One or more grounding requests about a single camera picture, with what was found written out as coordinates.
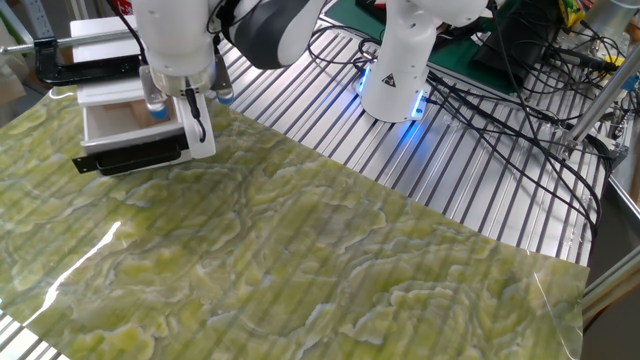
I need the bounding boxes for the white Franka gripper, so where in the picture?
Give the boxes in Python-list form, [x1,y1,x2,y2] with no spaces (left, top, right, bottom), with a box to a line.
[175,92,217,160]

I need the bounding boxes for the silver sensor box blue cap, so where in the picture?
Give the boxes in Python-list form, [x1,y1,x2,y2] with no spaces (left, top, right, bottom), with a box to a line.
[138,63,169,121]
[212,52,236,106]

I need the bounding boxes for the black C-clamp with steel screw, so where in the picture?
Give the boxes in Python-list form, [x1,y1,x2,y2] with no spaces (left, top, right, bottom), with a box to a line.
[0,27,146,86]

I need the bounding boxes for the green marble pattern mat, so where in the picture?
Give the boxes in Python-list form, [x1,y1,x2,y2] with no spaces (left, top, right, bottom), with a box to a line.
[0,84,591,360]

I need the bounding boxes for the green cutting mat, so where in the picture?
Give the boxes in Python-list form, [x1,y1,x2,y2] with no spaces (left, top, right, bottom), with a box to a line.
[324,0,524,96]

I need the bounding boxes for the black fabric bag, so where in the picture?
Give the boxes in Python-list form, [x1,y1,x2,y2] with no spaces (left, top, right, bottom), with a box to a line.
[469,0,569,89]

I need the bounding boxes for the black cylindrical plug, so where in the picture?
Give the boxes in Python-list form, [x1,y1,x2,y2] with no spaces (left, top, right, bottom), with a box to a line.
[542,45,621,74]

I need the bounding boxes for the yellow snack packet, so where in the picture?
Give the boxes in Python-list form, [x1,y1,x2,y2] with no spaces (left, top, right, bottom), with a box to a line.
[558,0,587,27]

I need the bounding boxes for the black cable along robot arm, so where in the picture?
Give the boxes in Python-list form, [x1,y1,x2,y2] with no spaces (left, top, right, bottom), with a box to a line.
[104,0,251,144]

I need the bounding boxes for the looped black table cable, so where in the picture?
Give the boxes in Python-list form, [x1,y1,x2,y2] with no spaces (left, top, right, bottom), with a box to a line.
[307,23,384,74]

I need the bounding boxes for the long black table cable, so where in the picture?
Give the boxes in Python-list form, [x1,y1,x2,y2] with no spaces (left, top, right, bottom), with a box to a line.
[424,67,604,241]

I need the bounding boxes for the slanted aluminium frame post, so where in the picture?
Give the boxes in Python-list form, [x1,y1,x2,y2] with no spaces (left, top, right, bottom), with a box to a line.
[564,49,640,151]

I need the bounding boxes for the aluminium table edge rail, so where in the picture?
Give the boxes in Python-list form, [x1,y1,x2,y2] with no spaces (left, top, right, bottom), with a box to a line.
[582,254,640,321]

